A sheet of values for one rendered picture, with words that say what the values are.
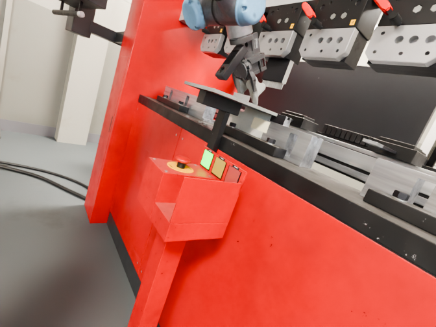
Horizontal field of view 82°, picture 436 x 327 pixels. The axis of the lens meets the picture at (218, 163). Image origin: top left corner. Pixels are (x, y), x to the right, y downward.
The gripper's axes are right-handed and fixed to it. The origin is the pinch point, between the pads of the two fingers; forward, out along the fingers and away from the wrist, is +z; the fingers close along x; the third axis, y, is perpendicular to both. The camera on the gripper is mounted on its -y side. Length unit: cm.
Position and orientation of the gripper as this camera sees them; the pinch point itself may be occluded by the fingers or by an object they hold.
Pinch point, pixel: (248, 101)
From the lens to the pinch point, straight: 88.2
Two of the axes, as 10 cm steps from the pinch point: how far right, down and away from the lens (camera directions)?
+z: 2.6, 7.8, 5.7
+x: -5.5, -3.7, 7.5
